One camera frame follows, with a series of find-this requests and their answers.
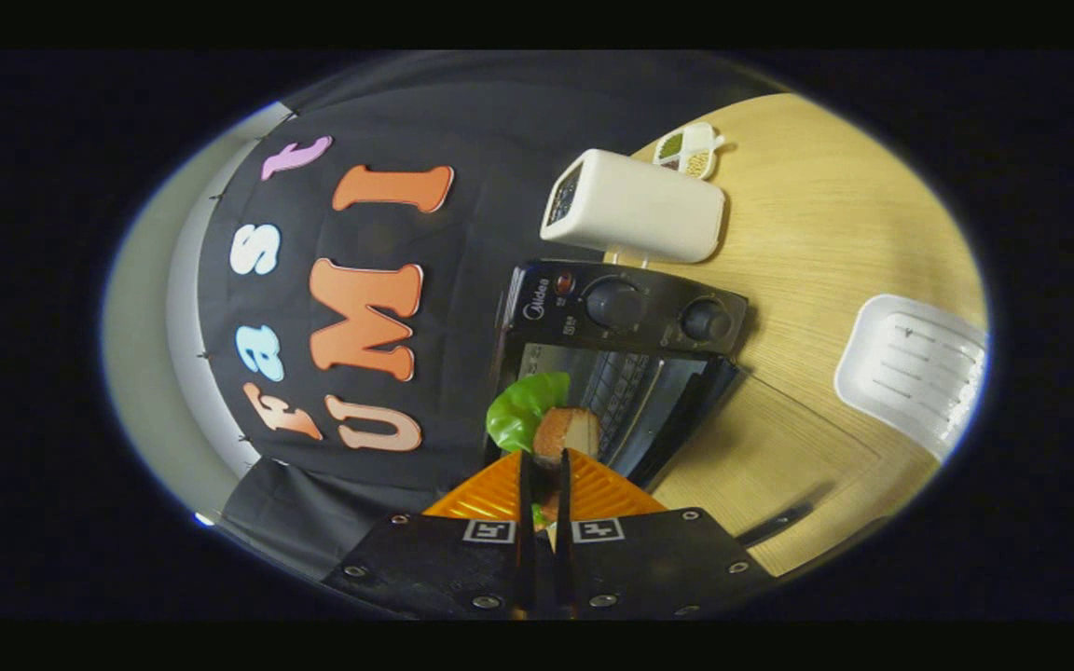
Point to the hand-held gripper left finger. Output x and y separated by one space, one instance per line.
444 568

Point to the white rectangular plate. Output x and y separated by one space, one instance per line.
919 368

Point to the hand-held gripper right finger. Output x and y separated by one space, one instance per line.
649 568

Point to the white divided grain dish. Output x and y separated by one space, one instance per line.
686 149

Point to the black backdrop cloth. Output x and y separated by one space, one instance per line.
462 121

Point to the black toaster oven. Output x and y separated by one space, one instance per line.
654 308

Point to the white pop-up toaster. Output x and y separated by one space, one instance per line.
640 210

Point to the lettuce sandwich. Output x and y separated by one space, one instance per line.
576 431

